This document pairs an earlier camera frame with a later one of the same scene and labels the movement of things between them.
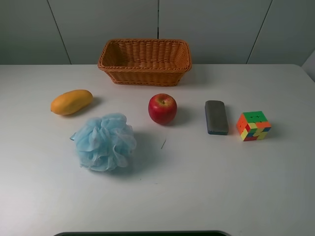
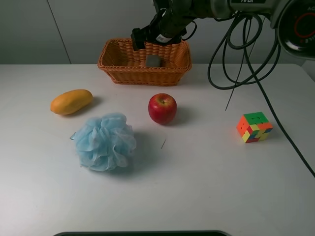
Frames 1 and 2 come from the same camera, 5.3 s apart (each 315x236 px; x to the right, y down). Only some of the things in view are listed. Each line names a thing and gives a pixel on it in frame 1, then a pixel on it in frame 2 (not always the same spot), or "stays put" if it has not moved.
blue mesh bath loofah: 105,143 stays put
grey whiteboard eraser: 216,117 to 152,61
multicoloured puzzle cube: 252,126 stays put
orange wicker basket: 155,62 stays put
